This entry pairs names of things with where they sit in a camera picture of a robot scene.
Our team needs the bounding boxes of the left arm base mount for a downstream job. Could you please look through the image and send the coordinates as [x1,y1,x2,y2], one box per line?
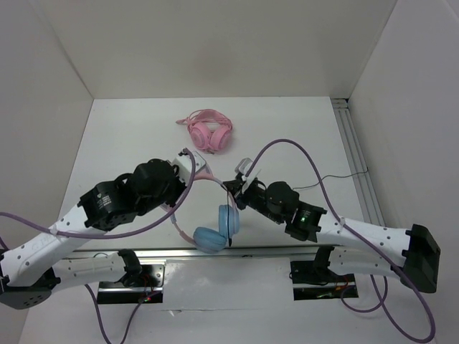
[96,258,166,305]

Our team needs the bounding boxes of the thin black headphone cable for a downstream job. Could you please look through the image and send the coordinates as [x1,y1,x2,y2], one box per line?
[224,168,369,247]

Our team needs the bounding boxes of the aluminium front rail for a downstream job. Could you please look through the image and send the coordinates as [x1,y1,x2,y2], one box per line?
[71,243,323,261]

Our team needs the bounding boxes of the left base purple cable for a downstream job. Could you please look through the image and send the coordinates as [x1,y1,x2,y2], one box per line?
[84,282,164,343]

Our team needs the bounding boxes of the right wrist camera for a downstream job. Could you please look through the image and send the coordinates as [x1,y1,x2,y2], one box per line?
[235,158,260,194]

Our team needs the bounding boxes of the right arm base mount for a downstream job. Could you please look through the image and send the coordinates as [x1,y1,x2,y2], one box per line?
[289,247,359,301]

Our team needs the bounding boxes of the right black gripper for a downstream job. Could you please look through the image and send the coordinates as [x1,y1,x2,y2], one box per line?
[221,178,284,224]

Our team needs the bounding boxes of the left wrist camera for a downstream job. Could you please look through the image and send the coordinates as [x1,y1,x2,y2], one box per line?
[171,148,207,186]

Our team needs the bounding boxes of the blue pink cat-ear headphones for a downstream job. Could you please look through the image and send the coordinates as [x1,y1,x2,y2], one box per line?
[170,168,240,254]

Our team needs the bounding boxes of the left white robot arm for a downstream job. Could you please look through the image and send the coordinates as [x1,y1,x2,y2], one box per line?
[1,156,197,310]

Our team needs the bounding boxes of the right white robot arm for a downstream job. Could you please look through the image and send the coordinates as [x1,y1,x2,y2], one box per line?
[223,177,441,293]

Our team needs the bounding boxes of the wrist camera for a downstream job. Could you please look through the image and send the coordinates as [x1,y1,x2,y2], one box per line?
[235,158,260,194]
[171,148,207,186]

